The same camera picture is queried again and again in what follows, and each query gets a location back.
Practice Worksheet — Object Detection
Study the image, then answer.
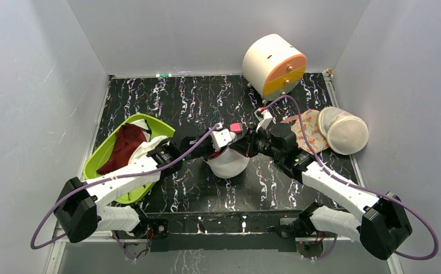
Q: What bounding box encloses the red bra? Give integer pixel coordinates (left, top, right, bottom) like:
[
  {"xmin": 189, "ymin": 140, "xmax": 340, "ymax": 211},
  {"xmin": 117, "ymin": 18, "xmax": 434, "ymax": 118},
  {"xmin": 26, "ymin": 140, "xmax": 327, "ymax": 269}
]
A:
[{"xmin": 209, "ymin": 151, "xmax": 223, "ymax": 159}]

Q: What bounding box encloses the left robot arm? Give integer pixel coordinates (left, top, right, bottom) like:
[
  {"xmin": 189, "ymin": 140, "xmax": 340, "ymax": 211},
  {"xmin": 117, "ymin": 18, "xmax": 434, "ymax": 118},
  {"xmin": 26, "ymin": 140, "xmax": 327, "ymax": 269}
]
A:
[{"xmin": 53, "ymin": 134, "xmax": 222, "ymax": 243}]

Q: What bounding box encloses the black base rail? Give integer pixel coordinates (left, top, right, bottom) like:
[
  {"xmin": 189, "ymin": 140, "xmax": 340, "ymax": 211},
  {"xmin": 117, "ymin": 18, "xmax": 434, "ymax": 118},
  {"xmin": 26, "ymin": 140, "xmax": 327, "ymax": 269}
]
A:
[{"xmin": 54, "ymin": 211, "xmax": 394, "ymax": 254}]

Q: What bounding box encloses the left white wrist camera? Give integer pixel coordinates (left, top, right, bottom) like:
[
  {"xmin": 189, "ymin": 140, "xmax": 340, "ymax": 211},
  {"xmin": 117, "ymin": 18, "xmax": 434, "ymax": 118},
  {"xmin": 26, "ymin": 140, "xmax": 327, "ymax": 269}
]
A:
[{"xmin": 210, "ymin": 128, "xmax": 237, "ymax": 152}]

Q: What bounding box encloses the green plastic basket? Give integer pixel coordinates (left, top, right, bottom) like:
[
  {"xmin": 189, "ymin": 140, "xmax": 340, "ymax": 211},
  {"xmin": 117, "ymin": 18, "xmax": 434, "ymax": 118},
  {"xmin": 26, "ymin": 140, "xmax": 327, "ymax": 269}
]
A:
[{"xmin": 83, "ymin": 114, "xmax": 175, "ymax": 208}]

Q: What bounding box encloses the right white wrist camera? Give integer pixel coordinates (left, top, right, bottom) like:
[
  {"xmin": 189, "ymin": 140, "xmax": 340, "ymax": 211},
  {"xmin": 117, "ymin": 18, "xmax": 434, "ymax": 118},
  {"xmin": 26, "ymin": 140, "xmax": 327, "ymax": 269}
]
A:
[{"xmin": 254, "ymin": 107, "xmax": 273, "ymax": 132}]

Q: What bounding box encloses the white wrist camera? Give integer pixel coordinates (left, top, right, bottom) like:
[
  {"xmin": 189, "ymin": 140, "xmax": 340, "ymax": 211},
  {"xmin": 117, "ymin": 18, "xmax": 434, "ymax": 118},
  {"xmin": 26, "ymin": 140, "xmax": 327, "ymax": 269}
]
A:
[
  {"xmin": 254, "ymin": 107, "xmax": 273, "ymax": 132},
  {"xmin": 210, "ymin": 128, "xmax": 237, "ymax": 152}
]

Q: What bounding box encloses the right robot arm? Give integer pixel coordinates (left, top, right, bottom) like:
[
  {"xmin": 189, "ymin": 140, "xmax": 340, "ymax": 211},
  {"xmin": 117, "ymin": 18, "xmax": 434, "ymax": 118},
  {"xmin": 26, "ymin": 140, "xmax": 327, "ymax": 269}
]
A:
[{"xmin": 231, "ymin": 123, "xmax": 412, "ymax": 260}]

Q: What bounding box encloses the round white drawer cabinet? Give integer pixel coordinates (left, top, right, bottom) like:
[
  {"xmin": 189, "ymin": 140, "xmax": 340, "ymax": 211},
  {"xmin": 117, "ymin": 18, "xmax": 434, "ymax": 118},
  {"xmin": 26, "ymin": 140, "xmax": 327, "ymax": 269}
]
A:
[{"xmin": 242, "ymin": 34, "xmax": 307, "ymax": 102}]

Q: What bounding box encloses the white mesh laundry bag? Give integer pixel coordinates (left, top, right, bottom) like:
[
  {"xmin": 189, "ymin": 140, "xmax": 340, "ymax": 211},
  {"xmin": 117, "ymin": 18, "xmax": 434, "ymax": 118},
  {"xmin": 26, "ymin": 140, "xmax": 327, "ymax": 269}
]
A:
[{"xmin": 206, "ymin": 147, "xmax": 250, "ymax": 179}]

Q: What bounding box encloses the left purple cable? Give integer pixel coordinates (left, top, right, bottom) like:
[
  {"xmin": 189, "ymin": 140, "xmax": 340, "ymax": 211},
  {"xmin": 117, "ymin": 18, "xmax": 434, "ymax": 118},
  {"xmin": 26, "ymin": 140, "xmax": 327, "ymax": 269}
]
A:
[{"xmin": 30, "ymin": 123, "xmax": 223, "ymax": 251}]

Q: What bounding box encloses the white garment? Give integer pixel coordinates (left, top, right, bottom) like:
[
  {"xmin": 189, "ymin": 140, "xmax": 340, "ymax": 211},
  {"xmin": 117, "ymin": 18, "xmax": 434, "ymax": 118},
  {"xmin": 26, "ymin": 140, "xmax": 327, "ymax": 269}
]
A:
[{"xmin": 128, "ymin": 119, "xmax": 167, "ymax": 164}]

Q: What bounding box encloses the green white marker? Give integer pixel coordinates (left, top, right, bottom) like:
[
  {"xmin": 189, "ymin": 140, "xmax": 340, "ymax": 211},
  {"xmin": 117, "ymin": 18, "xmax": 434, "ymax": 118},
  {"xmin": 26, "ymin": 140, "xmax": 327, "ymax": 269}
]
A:
[{"xmin": 155, "ymin": 73, "xmax": 172, "ymax": 78}]

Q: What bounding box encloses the floral mesh laundry pouch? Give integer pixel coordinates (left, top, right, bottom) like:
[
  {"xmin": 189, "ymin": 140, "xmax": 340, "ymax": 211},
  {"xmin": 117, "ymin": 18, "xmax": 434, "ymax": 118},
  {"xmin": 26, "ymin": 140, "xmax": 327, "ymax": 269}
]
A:
[{"xmin": 282, "ymin": 110, "xmax": 329, "ymax": 154}]

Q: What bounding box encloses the dark red garment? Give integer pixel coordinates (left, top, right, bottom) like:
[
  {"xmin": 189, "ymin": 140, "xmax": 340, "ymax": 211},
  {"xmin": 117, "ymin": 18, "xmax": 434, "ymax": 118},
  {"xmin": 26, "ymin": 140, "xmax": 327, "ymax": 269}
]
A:
[{"xmin": 97, "ymin": 123, "xmax": 146, "ymax": 175}]

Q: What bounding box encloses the pink eraser block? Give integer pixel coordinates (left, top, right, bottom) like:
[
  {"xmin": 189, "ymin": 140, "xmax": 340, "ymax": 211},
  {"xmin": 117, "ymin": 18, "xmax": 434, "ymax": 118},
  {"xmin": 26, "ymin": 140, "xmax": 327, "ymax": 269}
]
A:
[{"xmin": 230, "ymin": 122, "xmax": 243, "ymax": 134}]

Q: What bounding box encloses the beige mesh laundry bag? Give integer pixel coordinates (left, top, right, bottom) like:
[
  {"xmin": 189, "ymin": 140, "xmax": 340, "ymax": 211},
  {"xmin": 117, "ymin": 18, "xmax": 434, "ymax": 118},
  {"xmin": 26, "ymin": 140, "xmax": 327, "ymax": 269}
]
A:
[{"xmin": 316, "ymin": 107, "xmax": 369, "ymax": 155}]

